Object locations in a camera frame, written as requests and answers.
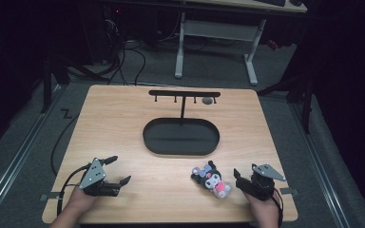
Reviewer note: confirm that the white-legged wooden desk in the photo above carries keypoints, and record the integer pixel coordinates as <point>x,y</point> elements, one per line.
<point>218,30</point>

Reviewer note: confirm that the black hook stand with tray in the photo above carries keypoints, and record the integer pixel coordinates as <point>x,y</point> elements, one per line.
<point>181,136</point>

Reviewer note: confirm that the grey round table grommet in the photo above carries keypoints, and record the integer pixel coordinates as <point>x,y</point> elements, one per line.
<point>207,100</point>

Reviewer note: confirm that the grey table bracket tab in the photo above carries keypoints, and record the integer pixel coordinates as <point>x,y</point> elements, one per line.
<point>49,196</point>
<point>289,191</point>

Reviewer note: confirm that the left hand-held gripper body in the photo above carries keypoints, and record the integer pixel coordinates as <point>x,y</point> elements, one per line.
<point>92,177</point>

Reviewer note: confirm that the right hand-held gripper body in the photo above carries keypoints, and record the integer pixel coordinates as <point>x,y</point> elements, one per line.
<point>263,182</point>

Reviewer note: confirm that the black computer mouse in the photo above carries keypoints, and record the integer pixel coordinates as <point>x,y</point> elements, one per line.
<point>296,2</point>

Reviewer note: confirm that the metal floor rail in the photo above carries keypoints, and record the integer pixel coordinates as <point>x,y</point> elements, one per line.
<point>320,164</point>
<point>15,158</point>

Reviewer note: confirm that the black keyboard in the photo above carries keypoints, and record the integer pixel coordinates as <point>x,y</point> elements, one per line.
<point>271,2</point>

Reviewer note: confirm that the person's left hand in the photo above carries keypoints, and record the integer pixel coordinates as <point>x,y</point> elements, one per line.
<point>81,200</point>

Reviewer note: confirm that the black metal stand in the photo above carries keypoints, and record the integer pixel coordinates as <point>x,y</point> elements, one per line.
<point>49,82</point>
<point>305,98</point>

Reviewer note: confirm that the black computer tower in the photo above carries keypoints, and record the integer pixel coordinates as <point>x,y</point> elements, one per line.
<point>103,34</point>

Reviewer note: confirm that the person's right hand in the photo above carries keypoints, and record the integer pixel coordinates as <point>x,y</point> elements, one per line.
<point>263,207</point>

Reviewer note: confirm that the black and pink plush toy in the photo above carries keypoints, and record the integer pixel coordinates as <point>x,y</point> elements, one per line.
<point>214,182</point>

